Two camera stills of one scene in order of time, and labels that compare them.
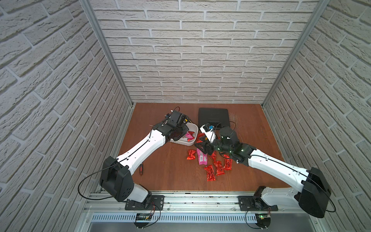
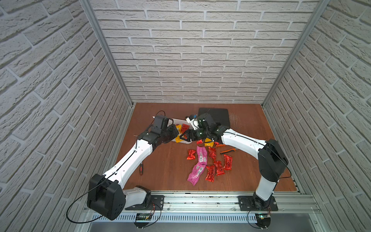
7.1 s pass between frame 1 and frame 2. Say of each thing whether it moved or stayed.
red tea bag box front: stayed
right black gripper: moved
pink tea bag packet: stayed
